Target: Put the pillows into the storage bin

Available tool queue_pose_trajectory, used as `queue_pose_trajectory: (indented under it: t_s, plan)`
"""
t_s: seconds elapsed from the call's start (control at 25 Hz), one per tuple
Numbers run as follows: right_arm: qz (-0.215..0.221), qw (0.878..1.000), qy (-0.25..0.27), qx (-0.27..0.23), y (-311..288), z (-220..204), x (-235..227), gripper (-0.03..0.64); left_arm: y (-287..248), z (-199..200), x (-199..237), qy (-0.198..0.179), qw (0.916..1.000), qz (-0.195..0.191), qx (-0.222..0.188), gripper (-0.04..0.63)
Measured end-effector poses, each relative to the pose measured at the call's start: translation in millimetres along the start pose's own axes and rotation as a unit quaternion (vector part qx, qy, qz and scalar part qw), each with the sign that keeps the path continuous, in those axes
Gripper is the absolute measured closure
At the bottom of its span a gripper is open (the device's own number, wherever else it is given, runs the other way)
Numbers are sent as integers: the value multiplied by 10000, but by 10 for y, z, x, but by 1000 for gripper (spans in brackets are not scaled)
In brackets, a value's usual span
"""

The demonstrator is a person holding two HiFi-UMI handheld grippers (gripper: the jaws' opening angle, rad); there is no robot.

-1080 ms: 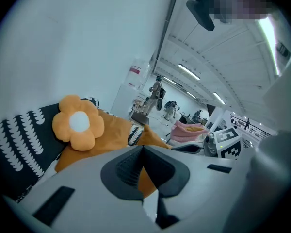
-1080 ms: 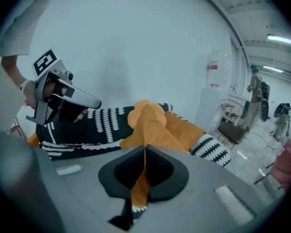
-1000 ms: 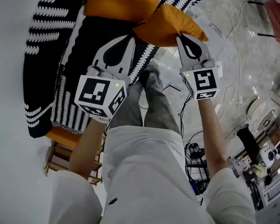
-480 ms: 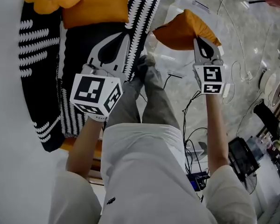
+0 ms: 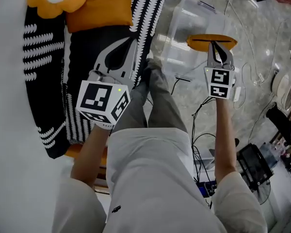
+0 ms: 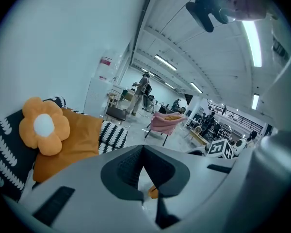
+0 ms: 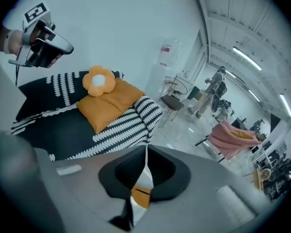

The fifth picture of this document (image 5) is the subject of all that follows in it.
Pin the orange flower cushion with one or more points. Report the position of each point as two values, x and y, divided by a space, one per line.
51 8

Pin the black white patterned blanket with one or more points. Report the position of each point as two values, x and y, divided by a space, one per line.
48 93

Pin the small orange pillow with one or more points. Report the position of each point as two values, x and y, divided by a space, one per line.
201 46

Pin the slim white power strip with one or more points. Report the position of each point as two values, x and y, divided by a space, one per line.
237 93

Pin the person's right forearm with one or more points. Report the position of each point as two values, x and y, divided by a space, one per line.
224 135

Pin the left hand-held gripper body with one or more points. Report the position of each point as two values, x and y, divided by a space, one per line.
94 98

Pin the large orange pillow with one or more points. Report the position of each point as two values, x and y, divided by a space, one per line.
101 8

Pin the black device with blue screen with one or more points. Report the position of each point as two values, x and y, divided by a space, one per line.
203 189

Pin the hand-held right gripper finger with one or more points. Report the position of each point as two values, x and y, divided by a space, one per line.
210 59
228 59

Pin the small white power strip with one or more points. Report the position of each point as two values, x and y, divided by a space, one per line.
260 78

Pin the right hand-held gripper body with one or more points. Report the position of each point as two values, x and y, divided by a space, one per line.
219 81

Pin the black floor fan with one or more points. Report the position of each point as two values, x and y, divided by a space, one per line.
254 164

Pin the white round fan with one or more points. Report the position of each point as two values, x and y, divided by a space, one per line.
288 91

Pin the person's white shirt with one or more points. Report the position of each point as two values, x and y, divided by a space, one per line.
148 178

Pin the person's left forearm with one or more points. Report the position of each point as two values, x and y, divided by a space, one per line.
89 154

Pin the person's grey trousers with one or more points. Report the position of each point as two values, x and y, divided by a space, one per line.
160 101

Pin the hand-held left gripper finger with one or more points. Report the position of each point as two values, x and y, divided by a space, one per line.
135 57
100 62

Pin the clear plastic storage bin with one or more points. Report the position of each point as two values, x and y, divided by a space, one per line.
184 33

